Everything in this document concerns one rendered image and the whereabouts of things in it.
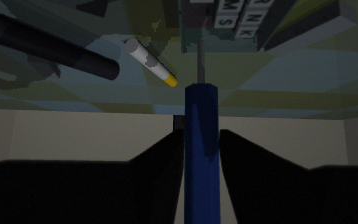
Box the black cylinder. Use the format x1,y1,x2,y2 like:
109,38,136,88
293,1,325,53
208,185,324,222
0,15,120,80

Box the keyboard with grey letter keys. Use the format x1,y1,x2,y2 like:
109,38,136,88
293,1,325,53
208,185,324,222
177,0,300,54

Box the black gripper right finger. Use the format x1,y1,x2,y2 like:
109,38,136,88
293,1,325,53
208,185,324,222
219,129,358,224

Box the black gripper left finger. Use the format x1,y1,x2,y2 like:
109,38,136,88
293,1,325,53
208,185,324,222
0,129,184,224

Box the blue stylus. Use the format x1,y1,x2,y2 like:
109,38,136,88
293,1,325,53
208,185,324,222
184,40,221,224

